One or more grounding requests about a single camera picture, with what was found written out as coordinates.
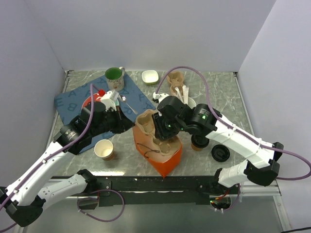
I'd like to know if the small white green bowl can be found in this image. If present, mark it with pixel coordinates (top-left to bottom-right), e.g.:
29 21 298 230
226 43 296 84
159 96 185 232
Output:
141 70 159 85

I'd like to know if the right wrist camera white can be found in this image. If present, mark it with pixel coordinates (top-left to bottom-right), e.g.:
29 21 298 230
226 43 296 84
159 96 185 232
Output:
152 92 169 118

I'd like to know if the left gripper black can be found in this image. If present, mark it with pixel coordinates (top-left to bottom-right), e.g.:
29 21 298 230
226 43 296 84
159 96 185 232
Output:
90 105 135 137

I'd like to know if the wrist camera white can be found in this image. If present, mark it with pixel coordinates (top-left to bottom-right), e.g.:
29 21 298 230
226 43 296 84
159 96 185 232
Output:
96 89 120 111
152 92 169 118

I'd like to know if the red blue floral plate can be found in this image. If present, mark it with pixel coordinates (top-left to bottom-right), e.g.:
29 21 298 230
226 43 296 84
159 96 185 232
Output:
81 94 121 110

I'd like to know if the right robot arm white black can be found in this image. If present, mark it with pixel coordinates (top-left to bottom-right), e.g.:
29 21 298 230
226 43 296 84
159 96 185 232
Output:
152 94 283 194

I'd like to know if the metal spoon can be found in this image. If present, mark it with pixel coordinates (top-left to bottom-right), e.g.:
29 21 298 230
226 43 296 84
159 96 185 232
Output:
119 95 138 115

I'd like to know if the wrapped white stirrers bundle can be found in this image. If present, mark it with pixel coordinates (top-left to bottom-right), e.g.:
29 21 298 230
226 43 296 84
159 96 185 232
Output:
174 85 189 104

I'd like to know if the brown paper cup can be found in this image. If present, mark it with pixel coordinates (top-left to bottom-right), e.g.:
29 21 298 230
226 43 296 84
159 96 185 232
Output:
191 143 207 151
94 139 114 161

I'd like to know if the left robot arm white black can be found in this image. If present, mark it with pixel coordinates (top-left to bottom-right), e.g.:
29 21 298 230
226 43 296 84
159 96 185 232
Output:
0 101 134 227

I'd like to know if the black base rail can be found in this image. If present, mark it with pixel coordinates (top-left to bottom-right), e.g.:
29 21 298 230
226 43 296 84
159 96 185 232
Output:
69 176 240 207

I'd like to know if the black coffee cup lid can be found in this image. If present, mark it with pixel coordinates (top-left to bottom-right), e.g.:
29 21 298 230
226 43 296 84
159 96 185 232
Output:
191 135 209 146

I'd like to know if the cardboard cup carrier tray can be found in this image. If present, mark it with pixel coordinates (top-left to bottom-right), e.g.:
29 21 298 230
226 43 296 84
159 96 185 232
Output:
133 109 181 162

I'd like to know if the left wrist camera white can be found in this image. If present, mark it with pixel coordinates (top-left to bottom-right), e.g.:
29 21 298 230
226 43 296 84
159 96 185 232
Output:
96 89 120 111

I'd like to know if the green inside ceramic mug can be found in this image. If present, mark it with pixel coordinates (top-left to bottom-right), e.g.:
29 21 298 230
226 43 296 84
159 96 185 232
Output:
105 67 125 91

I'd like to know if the white cup holding stirrers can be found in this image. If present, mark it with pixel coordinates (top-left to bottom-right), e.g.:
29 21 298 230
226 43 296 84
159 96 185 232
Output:
188 97 196 109

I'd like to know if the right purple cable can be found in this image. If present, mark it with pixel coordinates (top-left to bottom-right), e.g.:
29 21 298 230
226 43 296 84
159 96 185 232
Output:
155 65 311 181

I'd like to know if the orange paper bag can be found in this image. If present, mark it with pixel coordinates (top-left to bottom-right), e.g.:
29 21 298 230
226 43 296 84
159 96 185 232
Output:
133 126 183 178

